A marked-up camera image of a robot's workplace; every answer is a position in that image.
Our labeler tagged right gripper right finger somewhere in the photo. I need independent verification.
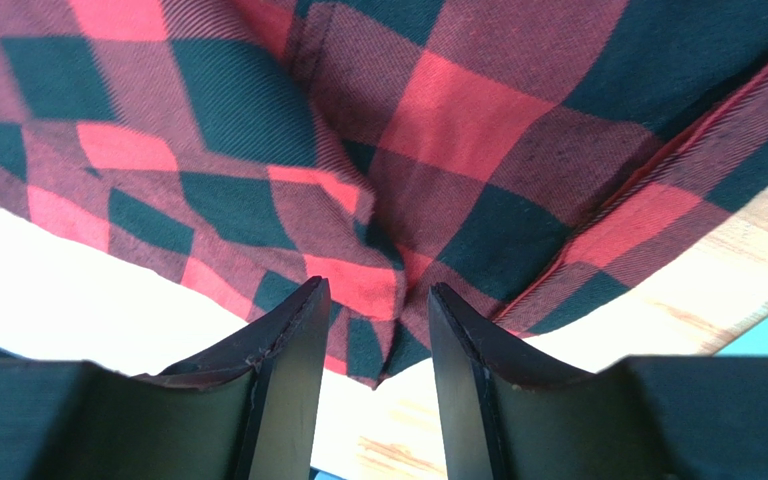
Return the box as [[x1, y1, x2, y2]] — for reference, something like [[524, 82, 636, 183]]
[[428, 283, 768, 479]]

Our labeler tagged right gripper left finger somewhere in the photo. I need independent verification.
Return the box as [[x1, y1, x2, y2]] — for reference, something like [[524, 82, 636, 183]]
[[0, 277, 331, 479]]

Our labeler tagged red black plaid shirt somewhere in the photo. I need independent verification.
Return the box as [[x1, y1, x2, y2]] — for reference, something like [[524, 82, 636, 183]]
[[0, 1, 768, 385]]

